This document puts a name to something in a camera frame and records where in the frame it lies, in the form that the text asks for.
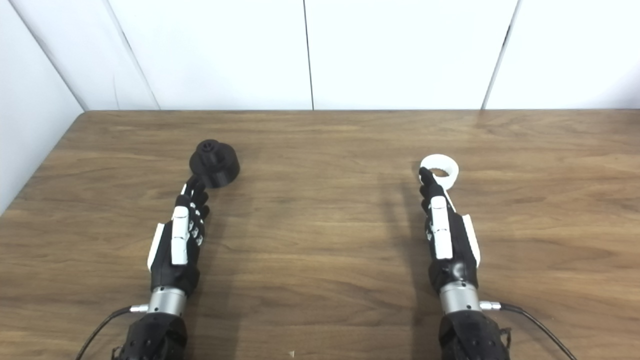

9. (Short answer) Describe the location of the round black plastic part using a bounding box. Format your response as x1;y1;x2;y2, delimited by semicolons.
189;139;241;189

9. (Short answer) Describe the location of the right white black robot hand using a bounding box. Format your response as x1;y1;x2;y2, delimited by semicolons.
418;167;482;295

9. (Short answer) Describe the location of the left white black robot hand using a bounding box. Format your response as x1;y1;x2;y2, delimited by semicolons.
147;175;211;297

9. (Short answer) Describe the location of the white plastic ring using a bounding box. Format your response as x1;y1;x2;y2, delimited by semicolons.
419;154;460;191

